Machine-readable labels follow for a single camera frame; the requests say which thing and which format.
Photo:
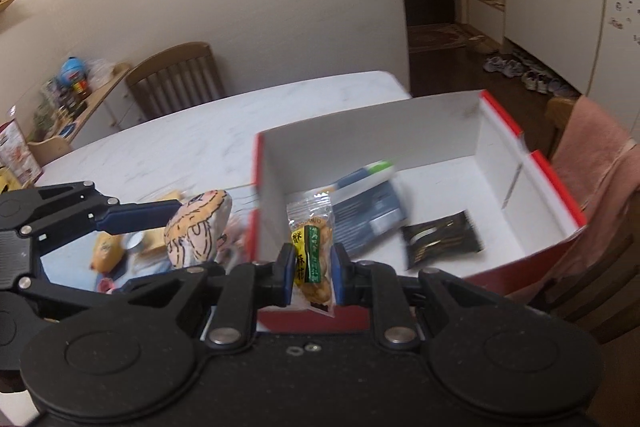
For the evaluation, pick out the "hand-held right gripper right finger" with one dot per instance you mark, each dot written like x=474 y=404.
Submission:
x=339 y=277

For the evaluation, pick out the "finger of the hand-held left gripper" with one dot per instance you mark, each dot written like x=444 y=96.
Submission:
x=135 y=217
x=100 y=297

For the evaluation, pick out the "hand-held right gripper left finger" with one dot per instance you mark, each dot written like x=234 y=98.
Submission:
x=286 y=277

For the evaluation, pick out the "white bottle cap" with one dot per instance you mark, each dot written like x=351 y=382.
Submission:
x=133 y=241

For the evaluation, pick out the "green label snack packet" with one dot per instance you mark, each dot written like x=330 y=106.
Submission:
x=312 y=252

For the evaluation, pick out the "cartoon print pouch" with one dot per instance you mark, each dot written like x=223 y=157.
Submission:
x=197 y=227

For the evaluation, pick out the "red and white cardboard box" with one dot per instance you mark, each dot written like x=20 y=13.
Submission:
x=380 y=142

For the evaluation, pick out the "small red packet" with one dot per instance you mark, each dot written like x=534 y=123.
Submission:
x=107 y=285

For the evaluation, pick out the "bread slice in clear packet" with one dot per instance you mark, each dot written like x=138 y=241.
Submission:
x=150 y=253

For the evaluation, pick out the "yellow snack packet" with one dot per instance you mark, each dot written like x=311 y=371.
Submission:
x=106 y=253

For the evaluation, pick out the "blue packet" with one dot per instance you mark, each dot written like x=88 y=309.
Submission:
x=367 y=212

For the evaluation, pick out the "red printed carton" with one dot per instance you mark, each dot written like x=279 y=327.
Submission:
x=17 y=152

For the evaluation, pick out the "black packet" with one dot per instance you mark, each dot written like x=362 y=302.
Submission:
x=440 y=239

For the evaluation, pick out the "low side cabinet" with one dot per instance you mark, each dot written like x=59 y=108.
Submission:
x=105 y=107

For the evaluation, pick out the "wooden slat-back chair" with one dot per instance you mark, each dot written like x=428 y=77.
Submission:
x=172 y=77

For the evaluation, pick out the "clear plastic bag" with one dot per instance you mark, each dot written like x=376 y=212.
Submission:
x=102 y=73

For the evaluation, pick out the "blue round toy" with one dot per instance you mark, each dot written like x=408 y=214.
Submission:
x=74 y=73

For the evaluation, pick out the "patterned door mat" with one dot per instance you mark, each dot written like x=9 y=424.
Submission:
x=436 y=37

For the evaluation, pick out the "wooden chair with towel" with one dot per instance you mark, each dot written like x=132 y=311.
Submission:
x=610 y=287

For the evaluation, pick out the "row of shoes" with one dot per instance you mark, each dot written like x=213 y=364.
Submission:
x=530 y=74

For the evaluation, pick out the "pink towel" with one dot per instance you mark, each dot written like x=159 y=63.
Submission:
x=595 y=167

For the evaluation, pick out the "white cabinet with stickers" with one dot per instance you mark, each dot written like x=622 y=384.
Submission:
x=620 y=47

